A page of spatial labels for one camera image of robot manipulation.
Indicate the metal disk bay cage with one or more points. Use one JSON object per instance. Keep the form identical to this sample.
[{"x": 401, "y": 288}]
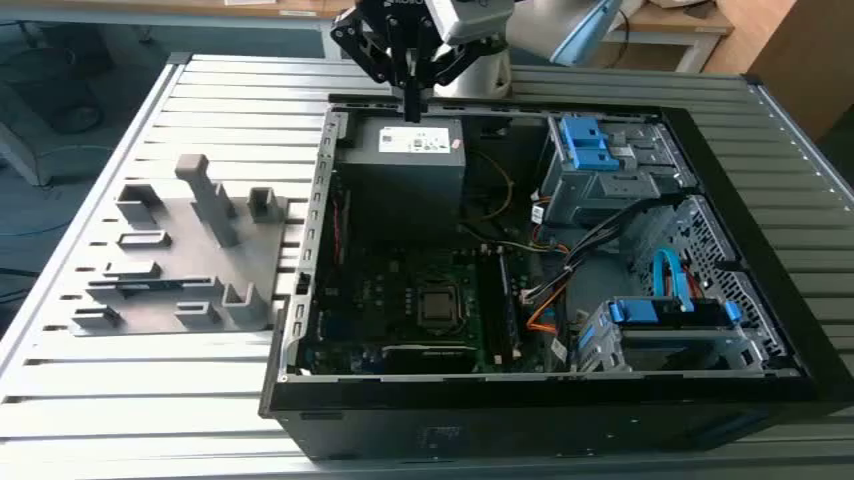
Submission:
[{"x": 680, "y": 350}]

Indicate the dark green motherboard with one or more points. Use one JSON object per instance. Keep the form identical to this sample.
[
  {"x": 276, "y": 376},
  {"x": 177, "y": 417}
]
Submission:
[{"x": 373, "y": 300}]

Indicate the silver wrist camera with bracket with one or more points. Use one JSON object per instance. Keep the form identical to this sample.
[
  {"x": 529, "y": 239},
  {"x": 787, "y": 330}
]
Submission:
[{"x": 467, "y": 22}]

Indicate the grey plastic parts rack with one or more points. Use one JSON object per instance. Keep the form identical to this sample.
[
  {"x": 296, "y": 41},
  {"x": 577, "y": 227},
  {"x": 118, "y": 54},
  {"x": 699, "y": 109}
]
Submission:
[{"x": 253, "y": 260}]

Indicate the metal drive cage with latches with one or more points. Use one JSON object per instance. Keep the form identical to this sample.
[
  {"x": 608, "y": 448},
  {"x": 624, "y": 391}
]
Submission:
[{"x": 620, "y": 195}]

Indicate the blue disk carrier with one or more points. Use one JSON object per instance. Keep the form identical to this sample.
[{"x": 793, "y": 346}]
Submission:
[{"x": 640, "y": 314}]

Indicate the black graphics card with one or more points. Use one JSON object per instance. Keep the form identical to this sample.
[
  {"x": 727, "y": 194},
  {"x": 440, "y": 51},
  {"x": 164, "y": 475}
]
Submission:
[{"x": 427, "y": 357}]

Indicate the wooden desk with white frame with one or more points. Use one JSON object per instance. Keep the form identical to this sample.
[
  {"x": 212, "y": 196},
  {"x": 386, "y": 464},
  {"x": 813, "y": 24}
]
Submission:
[{"x": 673, "y": 22}]

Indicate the silver CPU in socket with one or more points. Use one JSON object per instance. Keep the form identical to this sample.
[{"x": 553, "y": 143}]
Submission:
[{"x": 440, "y": 306}]

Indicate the wooden cabinet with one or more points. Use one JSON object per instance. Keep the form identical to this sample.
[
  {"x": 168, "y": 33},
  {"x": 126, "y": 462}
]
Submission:
[{"x": 800, "y": 60}]

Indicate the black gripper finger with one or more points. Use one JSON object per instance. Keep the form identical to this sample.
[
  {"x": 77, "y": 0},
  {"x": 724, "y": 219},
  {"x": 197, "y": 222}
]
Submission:
[
  {"x": 373, "y": 55},
  {"x": 460, "y": 62}
]

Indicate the grey power supply unit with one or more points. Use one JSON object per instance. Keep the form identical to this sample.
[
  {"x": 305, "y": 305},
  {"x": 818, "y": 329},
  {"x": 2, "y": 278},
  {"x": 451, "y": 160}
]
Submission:
[{"x": 400, "y": 195}]

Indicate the white furniture leg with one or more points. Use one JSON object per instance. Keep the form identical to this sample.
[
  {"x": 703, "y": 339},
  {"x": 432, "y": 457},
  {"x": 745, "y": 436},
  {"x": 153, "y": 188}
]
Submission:
[{"x": 20, "y": 155}]

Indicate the black open PC case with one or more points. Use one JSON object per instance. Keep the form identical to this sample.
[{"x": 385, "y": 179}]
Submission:
[{"x": 533, "y": 420}]

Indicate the blue drive bay latch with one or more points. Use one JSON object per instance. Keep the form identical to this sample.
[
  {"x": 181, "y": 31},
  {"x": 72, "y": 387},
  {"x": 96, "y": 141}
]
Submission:
[
  {"x": 596, "y": 159},
  {"x": 580, "y": 131}
]

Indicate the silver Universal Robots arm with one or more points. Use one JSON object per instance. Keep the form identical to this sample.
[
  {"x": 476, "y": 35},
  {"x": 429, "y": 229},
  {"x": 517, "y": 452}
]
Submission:
[{"x": 476, "y": 75}]

